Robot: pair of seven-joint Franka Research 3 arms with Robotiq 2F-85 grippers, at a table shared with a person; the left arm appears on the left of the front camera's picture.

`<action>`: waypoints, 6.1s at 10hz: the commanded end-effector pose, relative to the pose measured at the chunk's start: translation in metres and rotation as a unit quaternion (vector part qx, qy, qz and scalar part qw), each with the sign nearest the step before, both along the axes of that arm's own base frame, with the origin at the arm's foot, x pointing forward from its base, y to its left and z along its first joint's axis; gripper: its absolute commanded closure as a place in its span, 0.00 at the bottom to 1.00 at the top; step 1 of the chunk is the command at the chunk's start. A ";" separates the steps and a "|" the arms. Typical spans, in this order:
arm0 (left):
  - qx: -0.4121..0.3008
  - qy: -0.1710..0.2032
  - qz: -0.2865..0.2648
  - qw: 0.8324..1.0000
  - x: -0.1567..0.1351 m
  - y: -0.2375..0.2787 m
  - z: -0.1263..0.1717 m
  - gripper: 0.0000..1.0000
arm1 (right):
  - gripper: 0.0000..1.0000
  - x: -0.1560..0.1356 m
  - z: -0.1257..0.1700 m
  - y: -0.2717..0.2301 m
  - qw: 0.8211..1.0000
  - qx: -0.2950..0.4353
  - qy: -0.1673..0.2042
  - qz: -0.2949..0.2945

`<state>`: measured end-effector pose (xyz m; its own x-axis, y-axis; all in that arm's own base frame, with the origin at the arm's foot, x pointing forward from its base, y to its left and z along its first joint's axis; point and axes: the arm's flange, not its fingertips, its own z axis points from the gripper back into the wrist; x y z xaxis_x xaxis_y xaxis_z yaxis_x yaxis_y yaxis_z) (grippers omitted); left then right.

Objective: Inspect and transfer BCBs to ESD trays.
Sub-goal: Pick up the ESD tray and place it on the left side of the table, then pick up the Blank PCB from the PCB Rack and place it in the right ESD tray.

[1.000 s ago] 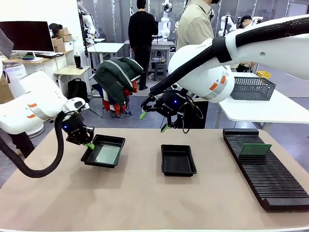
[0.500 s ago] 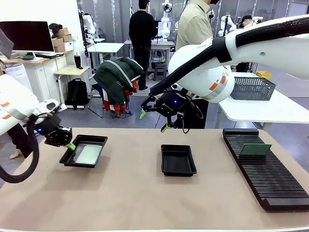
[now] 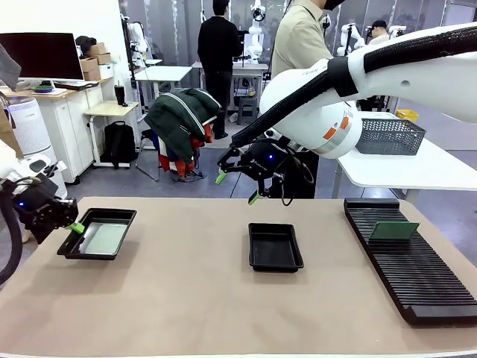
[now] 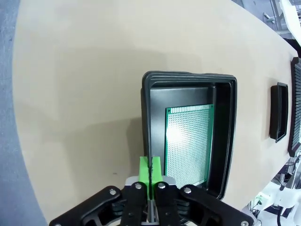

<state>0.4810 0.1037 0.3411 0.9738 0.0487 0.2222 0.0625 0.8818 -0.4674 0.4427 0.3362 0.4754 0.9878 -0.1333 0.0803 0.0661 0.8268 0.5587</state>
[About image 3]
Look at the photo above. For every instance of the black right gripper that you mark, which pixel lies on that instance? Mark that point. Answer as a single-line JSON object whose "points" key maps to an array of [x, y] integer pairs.
{"points": [[261, 164]]}

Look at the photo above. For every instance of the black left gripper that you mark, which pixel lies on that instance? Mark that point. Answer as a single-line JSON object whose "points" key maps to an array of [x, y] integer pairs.
{"points": [[37, 209]]}

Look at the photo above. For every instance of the black plastic ESD tray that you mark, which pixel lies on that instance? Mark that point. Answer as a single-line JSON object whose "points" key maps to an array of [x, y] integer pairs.
{"points": [[71, 246], [274, 248]]}

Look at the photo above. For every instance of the white lab robot arm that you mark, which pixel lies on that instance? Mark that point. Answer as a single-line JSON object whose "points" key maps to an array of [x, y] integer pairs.
{"points": [[343, 48], [138, 37], [256, 41]]}

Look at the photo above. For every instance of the red orange clothes pile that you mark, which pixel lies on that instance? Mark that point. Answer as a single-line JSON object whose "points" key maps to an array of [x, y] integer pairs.
{"points": [[182, 168]]}

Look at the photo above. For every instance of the grey plastic stool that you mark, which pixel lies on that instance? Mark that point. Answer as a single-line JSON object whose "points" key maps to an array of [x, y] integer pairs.
{"points": [[246, 108]]}

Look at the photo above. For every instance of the dark green striped jacket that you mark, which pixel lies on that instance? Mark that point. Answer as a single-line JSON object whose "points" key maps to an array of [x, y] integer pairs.
{"points": [[175, 119]]}

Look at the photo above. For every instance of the black backpack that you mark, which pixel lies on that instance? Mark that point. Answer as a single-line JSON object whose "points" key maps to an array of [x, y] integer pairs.
{"points": [[120, 143]]}

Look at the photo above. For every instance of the white cabinet wooden top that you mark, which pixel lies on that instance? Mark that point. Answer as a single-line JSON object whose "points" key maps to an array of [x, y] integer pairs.
{"points": [[71, 123]]}

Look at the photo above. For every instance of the grey office table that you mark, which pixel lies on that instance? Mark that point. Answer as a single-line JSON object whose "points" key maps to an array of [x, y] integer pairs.
{"points": [[253, 67]]}

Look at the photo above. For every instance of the white cylindrical air purifier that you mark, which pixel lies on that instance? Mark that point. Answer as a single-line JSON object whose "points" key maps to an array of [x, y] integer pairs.
{"points": [[30, 127]]}

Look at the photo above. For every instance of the brown paper bag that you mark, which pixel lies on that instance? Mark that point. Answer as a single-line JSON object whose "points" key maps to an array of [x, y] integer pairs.
{"points": [[9, 134]]}

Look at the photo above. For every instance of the small wooden top desk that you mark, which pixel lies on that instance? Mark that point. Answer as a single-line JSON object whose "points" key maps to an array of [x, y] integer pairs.
{"points": [[112, 109]]}

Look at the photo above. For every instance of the white office table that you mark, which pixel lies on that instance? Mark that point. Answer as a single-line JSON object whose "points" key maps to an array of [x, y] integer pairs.
{"points": [[164, 72]]}

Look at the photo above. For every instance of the man in black clothes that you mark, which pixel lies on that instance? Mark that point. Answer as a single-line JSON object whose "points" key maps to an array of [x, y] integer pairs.
{"points": [[218, 44]]}

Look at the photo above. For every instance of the black tumbler with straw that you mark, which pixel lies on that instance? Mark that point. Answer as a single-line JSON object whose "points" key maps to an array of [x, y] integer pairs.
{"points": [[120, 96]]}

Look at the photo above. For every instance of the person in beige shirt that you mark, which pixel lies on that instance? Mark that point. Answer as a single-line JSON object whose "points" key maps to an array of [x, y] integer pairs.
{"points": [[298, 41]]}

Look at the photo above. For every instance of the black laptop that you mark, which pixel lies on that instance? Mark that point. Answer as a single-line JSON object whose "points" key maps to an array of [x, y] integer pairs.
{"points": [[76, 85]]}

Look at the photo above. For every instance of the green bowl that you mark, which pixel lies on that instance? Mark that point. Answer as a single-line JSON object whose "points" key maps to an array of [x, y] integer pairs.
{"points": [[43, 89]]}

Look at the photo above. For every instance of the grey plastic mesh basket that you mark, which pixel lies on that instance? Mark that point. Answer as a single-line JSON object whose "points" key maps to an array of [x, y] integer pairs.
{"points": [[395, 136]]}

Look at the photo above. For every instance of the white storage box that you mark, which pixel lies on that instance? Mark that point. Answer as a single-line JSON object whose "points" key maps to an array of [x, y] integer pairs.
{"points": [[106, 72]]}

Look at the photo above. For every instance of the brown cardboard box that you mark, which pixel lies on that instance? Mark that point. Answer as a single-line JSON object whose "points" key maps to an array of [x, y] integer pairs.
{"points": [[104, 59], [89, 69], [97, 49]]}

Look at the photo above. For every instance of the white rounded side table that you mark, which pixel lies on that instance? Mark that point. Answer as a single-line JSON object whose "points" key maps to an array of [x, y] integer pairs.
{"points": [[410, 171]]}

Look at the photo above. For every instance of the yellow plastic bin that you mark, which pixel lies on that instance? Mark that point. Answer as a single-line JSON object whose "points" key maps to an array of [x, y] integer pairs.
{"points": [[408, 115]]}

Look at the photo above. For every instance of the grey cloth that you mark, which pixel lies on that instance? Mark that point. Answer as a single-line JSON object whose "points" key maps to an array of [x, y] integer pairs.
{"points": [[9, 69]]}

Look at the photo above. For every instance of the black computer monitor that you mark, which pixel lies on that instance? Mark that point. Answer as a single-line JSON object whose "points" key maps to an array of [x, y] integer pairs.
{"points": [[41, 56]]}

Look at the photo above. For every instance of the black soft bag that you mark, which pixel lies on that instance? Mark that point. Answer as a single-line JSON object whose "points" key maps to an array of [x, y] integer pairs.
{"points": [[85, 43]]}

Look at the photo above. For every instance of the black slotted board rack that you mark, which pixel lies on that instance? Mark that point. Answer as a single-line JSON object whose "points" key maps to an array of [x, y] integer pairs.
{"points": [[410, 268]]}

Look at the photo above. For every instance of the man with black cap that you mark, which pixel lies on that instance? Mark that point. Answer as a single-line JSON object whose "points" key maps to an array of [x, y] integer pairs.
{"points": [[380, 28]]}

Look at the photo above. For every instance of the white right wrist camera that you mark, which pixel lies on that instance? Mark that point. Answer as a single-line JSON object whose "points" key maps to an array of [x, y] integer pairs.
{"points": [[270, 133]]}

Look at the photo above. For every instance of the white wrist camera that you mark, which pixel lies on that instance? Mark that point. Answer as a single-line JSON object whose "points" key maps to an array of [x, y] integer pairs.
{"points": [[56, 167], [270, 133]]}

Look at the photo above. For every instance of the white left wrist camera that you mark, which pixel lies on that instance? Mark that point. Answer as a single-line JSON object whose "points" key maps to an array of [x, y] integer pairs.
{"points": [[56, 167]]}

